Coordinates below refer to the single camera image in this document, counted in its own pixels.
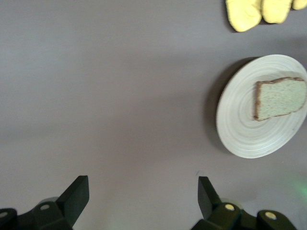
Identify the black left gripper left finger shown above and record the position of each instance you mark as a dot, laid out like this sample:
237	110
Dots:
72	201

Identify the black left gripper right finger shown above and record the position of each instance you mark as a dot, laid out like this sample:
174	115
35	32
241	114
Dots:
211	203

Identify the round light wooden plate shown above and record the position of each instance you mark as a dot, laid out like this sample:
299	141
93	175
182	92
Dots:
242	134

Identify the toast slice with brown crust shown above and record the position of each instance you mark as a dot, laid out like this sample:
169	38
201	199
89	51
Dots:
280	100

